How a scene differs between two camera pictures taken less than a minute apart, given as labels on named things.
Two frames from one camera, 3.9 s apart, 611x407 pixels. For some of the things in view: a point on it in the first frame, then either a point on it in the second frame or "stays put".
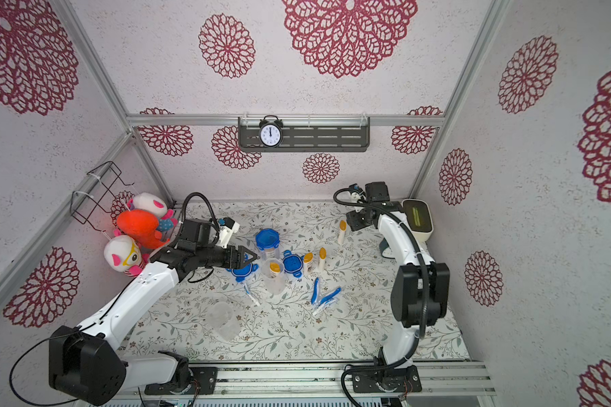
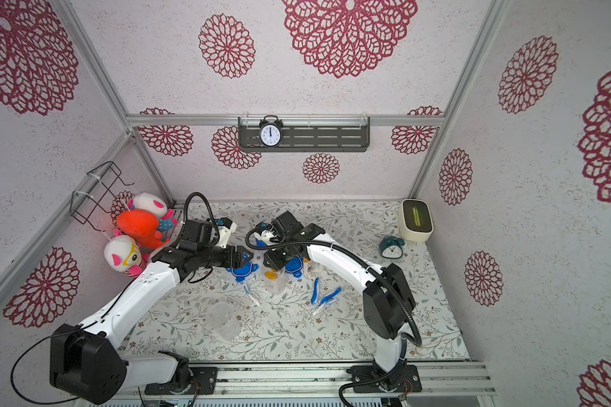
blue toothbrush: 330,296 stays put
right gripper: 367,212 to 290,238
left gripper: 239,261 stays put
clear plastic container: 273,270 stays put
